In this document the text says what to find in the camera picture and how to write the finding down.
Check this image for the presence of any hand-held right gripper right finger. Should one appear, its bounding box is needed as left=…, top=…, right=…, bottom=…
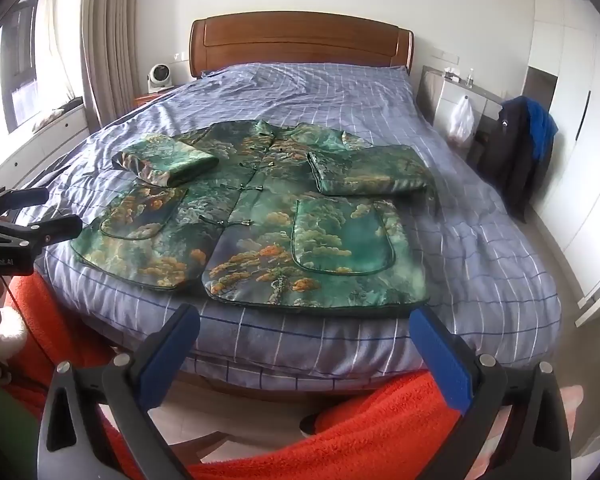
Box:
left=409, top=304, right=575, bottom=480

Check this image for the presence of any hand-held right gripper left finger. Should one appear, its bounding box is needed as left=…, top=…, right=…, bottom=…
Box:
left=36, top=303, right=202, bottom=480

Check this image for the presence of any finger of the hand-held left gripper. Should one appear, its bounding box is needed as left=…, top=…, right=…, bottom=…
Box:
left=0, top=214, right=84, bottom=257
left=0, top=186, right=50, bottom=212

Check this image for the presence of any green printed satin jacket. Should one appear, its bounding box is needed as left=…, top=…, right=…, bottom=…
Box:
left=71, top=119, right=438, bottom=317

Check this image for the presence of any person's left forearm white sleeve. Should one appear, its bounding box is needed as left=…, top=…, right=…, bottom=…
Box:
left=0, top=310, right=28, bottom=383

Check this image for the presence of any white window seat cabinet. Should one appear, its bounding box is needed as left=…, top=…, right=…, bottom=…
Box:
left=0, top=102, right=99, bottom=187

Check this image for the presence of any orange fleece robe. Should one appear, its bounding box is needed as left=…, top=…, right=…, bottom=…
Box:
left=0, top=260, right=487, bottom=480

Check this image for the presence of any blue checked quilt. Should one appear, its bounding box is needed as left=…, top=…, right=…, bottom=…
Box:
left=15, top=62, right=563, bottom=392

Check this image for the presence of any dark framed window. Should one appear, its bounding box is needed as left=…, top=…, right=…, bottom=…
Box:
left=0, top=0, right=47, bottom=131

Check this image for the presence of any wooden nightstand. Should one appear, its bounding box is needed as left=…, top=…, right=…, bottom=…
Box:
left=134, top=91, right=178, bottom=109

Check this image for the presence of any green cloth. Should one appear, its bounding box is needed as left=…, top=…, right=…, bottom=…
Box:
left=0, top=375, right=42, bottom=480

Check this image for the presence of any beige curtain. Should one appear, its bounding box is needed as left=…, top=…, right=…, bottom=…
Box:
left=80, top=0, right=147, bottom=132

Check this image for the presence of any small white fan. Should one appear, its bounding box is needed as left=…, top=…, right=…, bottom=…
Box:
left=146, top=62, right=174, bottom=94

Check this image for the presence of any dark jacket on chair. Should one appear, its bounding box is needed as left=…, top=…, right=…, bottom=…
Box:
left=472, top=96, right=556, bottom=222

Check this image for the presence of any white plastic bag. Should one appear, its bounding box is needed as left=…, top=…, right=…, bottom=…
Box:
left=445, top=95, right=477, bottom=149

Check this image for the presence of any blue garment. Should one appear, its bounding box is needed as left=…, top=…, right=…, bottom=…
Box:
left=524, top=97, right=559, bottom=162

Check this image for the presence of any white wardrobe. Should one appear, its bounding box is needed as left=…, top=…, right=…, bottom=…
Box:
left=526, top=0, right=600, bottom=327

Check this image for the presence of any grey dresser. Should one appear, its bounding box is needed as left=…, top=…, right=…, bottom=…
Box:
left=416, top=65, right=509, bottom=134

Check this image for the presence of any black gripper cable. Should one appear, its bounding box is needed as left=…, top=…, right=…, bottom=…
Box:
left=2, top=276, right=51, bottom=392

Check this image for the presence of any wooden bed frame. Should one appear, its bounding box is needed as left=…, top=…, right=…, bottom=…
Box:
left=177, top=12, right=416, bottom=466

